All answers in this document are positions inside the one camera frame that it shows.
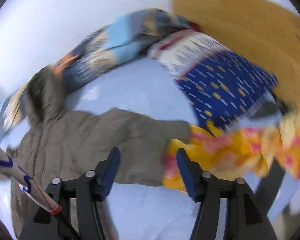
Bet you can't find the navy star pillow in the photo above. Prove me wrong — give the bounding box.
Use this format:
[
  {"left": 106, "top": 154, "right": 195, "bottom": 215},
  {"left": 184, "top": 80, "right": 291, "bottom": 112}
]
[{"left": 148, "top": 29, "right": 278, "bottom": 131}]

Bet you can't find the black bag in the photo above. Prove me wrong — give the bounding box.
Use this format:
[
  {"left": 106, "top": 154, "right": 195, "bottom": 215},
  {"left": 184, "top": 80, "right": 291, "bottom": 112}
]
[{"left": 249, "top": 90, "right": 296, "bottom": 120}]

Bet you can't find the olive quilted puffer jacket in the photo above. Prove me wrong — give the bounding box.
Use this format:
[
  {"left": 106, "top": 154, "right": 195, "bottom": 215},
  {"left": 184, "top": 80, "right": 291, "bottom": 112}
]
[{"left": 6, "top": 65, "right": 193, "bottom": 240}]

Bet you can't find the light blue cloud bedsheet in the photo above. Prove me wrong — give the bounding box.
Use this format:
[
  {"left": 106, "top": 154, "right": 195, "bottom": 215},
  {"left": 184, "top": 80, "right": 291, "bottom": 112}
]
[{"left": 0, "top": 56, "right": 300, "bottom": 240}]

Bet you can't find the white cable with blue marks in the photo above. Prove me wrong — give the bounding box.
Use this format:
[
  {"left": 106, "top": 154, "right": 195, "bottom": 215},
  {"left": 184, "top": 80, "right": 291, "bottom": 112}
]
[{"left": 0, "top": 139, "right": 63, "bottom": 215}]

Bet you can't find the wooden headboard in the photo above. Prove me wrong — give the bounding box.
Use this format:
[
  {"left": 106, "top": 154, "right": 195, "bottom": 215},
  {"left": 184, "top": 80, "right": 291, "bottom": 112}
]
[{"left": 172, "top": 0, "right": 300, "bottom": 109}]

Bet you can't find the dark grey strap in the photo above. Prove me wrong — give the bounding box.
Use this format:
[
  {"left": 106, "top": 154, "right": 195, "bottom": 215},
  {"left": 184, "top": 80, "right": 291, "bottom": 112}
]
[{"left": 255, "top": 159, "right": 287, "bottom": 217}]

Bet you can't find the yellow floral scarf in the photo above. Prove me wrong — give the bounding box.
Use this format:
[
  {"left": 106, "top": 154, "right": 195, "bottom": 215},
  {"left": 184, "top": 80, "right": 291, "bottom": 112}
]
[{"left": 162, "top": 112, "right": 300, "bottom": 191}]

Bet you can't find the patchwork cartoon blanket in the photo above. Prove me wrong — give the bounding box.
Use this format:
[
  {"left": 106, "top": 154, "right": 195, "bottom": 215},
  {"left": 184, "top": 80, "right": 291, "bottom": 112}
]
[{"left": 0, "top": 8, "right": 198, "bottom": 143}]

